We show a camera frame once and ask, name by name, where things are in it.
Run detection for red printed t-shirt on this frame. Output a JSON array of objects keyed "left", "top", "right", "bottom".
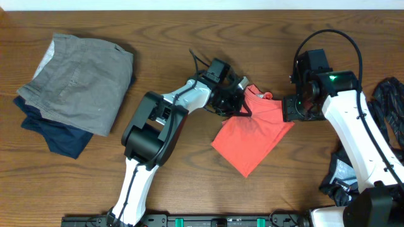
[{"left": 211, "top": 84, "right": 294, "bottom": 177}]

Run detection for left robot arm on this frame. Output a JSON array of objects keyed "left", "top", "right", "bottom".
[{"left": 106, "top": 59, "right": 252, "bottom": 226}]

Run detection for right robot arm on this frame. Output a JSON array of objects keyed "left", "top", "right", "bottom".
[{"left": 282, "top": 49, "right": 403, "bottom": 226}]

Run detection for black patterned garment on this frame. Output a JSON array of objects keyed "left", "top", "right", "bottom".
[{"left": 319, "top": 77, "right": 403, "bottom": 207}]

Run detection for folded grey shorts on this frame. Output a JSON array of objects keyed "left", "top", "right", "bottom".
[{"left": 17, "top": 33, "right": 134, "bottom": 136}]

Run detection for folded navy blue garment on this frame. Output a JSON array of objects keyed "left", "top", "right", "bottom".
[{"left": 14, "top": 72, "right": 133, "bottom": 159}]

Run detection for black mounting rail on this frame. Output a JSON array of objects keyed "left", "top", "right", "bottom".
[{"left": 61, "top": 212, "right": 312, "bottom": 227}]

